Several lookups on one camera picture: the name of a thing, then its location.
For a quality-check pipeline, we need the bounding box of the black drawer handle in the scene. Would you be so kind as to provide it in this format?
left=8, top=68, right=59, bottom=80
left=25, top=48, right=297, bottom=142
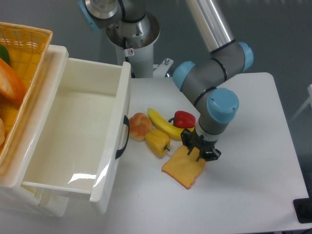
left=115, top=115, right=130, bottom=159

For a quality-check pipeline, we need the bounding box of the yellow toy banana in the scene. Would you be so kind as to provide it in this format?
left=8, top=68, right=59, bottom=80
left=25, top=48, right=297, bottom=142
left=147, top=108, right=194, bottom=141

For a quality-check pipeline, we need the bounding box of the red toy bell pepper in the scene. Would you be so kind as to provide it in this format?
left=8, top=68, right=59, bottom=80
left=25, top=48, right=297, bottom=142
left=168, top=111, right=196, bottom=129

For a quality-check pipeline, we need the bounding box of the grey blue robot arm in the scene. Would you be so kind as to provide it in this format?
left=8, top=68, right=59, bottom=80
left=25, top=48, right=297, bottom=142
left=78, top=0, right=254, bottom=161

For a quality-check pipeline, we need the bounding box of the orange woven basket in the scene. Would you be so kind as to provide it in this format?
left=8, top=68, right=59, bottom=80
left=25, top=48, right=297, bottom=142
left=0, top=22, right=53, bottom=162

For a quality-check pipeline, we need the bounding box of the round toy bread roll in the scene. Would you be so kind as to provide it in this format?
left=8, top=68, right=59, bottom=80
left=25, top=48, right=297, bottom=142
left=129, top=113, right=152, bottom=142

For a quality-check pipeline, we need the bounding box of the green toy vegetable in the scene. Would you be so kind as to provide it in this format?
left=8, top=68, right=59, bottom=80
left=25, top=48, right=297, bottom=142
left=0, top=45, right=10, bottom=65

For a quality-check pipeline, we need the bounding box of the white drawer cabinet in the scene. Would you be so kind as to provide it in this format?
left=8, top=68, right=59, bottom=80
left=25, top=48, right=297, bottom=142
left=0, top=45, right=69, bottom=216

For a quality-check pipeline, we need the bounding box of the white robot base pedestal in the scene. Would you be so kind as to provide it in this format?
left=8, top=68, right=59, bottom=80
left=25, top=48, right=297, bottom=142
left=106, top=12, right=174, bottom=78

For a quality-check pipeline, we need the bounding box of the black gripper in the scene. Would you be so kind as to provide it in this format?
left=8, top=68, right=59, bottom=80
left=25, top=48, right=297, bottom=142
left=180, top=129, right=221, bottom=162

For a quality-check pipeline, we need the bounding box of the black device at edge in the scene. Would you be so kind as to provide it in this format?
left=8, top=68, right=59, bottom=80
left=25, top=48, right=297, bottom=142
left=293, top=198, right=312, bottom=224

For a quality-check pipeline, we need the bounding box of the yellow toy bell pepper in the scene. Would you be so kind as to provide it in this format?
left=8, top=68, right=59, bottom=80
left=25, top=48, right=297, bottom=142
left=145, top=129, right=171, bottom=158

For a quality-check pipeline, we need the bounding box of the white plastic drawer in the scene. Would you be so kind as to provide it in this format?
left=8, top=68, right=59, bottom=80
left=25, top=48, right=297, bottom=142
left=24, top=58, right=131, bottom=214

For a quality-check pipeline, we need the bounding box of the orange toy bread slice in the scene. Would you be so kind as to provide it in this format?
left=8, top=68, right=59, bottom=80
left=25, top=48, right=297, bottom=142
left=161, top=146, right=206, bottom=189

